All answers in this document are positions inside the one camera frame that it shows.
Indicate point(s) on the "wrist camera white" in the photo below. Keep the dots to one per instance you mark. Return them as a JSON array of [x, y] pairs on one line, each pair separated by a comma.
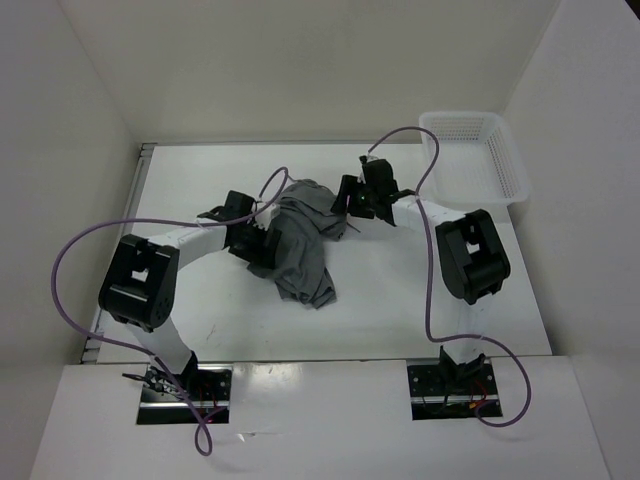
[[264, 214], [365, 159]]

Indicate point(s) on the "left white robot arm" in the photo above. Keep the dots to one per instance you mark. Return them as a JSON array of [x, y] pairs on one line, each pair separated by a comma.
[[140, 285]]

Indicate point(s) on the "white plastic basket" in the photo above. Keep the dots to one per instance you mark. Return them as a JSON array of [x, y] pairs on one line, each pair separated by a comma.
[[475, 159]]

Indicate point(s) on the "grey shorts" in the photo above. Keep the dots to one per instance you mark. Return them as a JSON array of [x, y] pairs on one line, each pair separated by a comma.
[[305, 221]]

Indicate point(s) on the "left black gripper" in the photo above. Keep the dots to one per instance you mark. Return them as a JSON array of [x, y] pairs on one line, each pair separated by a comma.
[[260, 255]]

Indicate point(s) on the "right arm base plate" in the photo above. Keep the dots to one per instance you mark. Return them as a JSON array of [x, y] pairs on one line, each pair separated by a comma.
[[432, 399]]

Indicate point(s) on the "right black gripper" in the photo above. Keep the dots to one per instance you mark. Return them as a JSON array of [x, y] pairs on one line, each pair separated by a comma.
[[348, 186]]

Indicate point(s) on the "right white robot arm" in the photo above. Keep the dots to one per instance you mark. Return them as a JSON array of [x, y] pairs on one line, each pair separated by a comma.
[[465, 254]]

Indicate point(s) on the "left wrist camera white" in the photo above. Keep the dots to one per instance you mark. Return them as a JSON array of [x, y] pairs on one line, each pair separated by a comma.
[[264, 214]]

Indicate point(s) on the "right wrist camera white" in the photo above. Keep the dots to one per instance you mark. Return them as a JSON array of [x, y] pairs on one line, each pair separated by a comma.
[[365, 159]]

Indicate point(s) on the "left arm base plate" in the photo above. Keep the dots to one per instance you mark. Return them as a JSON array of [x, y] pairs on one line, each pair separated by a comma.
[[162, 404]]

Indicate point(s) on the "aluminium table frame rail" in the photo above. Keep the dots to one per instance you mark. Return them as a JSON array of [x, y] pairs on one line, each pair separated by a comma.
[[91, 348]]

